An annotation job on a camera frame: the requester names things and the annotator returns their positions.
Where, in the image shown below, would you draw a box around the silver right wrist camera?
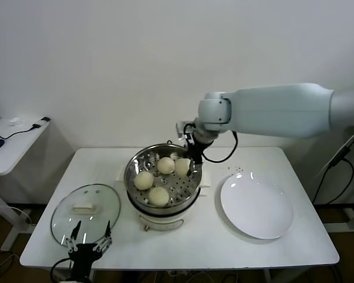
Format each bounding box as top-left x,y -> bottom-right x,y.
176,120 -> 194,143

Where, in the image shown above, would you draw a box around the black cable with plug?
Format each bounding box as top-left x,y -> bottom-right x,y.
0,124 -> 41,141

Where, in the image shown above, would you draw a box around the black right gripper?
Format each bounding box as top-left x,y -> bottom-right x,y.
185,137 -> 205,179

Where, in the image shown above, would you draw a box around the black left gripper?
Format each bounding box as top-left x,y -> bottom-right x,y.
65,220 -> 113,274

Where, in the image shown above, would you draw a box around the round glass pot lid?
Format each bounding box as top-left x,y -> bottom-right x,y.
50,184 -> 121,247

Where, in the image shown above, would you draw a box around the black power adapter cable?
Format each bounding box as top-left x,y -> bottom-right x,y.
311,146 -> 354,205

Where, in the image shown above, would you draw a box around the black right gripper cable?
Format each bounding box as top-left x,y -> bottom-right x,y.
202,131 -> 240,164

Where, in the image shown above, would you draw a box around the round white plate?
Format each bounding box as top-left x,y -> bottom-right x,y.
219,173 -> 294,240

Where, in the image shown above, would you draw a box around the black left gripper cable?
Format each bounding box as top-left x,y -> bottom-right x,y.
50,257 -> 73,281

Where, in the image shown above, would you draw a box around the white steamed baozi bun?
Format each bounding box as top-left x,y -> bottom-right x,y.
147,186 -> 169,207
133,172 -> 155,191
176,158 -> 192,177
156,157 -> 176,175

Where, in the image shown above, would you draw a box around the white electric steamer base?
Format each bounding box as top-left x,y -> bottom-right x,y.
114,164 -> 212,233

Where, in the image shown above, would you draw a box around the scattered dark crumbs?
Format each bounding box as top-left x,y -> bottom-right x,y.
221,165 -> 244,177

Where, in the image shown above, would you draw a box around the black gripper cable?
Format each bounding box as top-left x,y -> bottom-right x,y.
202,131 -> 240,164
50,257 -> 73,281

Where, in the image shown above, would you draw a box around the stainless steel steamer basket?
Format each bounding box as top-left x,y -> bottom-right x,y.
123,143 -> 202,215

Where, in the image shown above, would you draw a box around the thin white floor cable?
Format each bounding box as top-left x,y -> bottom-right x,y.
0,205 -> 36,228

